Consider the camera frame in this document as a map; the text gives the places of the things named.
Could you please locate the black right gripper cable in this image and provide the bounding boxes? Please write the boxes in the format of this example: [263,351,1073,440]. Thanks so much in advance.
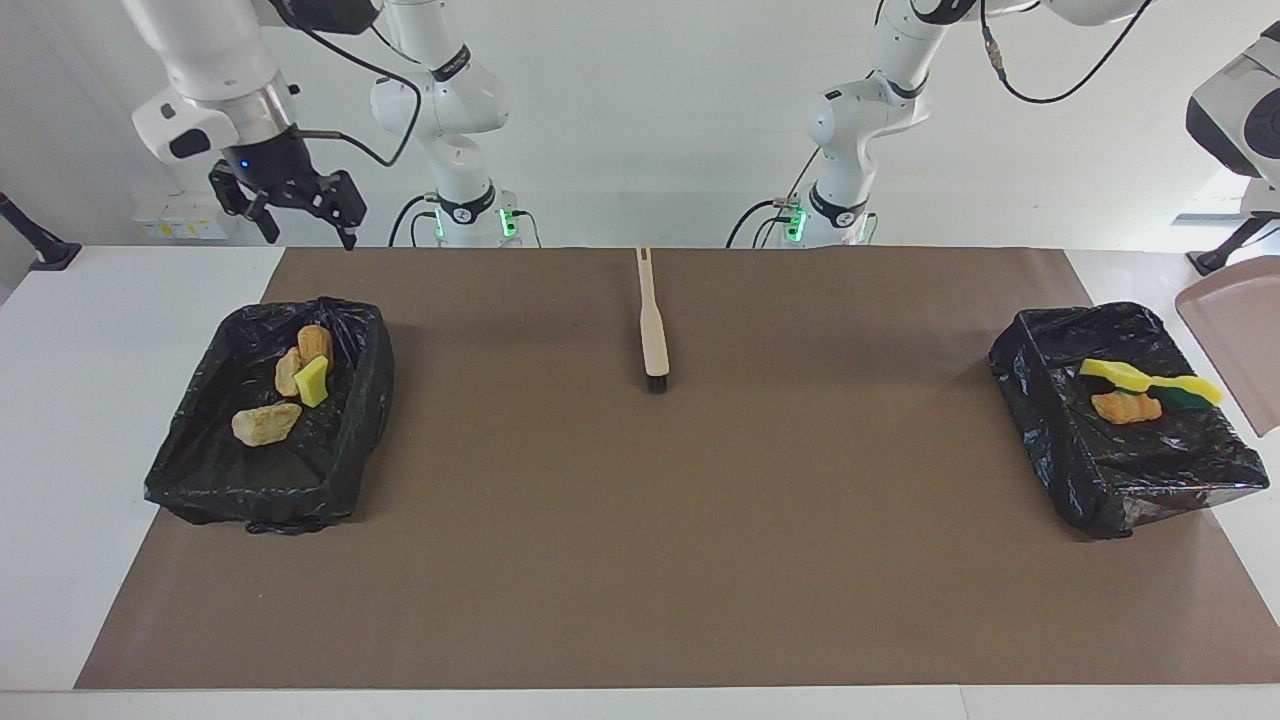
[290,15,413,169]

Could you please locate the black left base cables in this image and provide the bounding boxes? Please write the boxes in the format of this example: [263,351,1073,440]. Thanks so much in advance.
[725,155,823,248]

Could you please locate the notched yellow sponge piece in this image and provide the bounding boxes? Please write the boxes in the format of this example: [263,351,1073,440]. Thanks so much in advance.
[1079,358,1166,393]

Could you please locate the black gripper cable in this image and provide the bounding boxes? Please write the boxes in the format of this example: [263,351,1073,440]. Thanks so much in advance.
[290,15,413,169]
[980,0,1156,105]

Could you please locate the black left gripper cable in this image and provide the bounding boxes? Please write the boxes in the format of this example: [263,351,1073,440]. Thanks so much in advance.
[980,0,1156,105]

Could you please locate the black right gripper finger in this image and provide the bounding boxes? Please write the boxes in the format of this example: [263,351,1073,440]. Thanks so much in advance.
[208,162,282,244]
[305,170,368,251]

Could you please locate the beige brush with black bristles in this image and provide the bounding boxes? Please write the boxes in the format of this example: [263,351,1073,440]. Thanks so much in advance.
[637,247,671,394]

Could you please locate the large pale toy croissant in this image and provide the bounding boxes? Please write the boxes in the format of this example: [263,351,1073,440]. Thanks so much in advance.
[231,402,303,448]

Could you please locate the brown table mat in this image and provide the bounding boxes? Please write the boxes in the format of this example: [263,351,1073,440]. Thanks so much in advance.
[75,247,1280,691]

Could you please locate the black camera stand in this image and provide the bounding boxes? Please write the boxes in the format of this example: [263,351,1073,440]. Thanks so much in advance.
[1186,215,1273,278]
[0,190,83,273]

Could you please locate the bin lined with black bag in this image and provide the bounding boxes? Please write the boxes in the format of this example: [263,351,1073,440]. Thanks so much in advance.
[143,296,397,536]
[988,301,1271,541]

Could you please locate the orange striped toy croissant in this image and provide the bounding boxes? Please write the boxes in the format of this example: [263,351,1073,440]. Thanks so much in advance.
[1090,390,1164,426]

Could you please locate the beige plastic dustpan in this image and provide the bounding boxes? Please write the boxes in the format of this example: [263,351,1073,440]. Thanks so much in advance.
[1175,255,1280,437]

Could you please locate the black right base cables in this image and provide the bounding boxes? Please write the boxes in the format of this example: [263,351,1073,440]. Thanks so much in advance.
[388,193,543,248]

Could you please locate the black base cables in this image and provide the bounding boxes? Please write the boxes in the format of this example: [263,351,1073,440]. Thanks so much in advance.
[388,193,543,248]
[725,155,823,248]

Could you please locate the white wall socket box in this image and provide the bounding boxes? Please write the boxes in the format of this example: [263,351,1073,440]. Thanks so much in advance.
[132,190,239,241]

